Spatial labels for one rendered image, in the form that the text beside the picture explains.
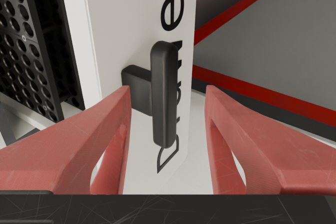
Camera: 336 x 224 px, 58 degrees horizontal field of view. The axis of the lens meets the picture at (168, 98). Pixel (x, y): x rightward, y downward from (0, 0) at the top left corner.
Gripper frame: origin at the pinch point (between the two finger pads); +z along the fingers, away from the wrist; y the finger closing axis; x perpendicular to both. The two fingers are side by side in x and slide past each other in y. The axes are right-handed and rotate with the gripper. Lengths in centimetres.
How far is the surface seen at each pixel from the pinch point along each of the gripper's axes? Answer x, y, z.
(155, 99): 2.8, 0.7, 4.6
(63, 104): 14.5, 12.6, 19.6
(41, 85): 7.7, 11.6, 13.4
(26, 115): 14.6, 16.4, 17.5
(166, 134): 5.3, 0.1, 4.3
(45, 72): 5.9, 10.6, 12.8
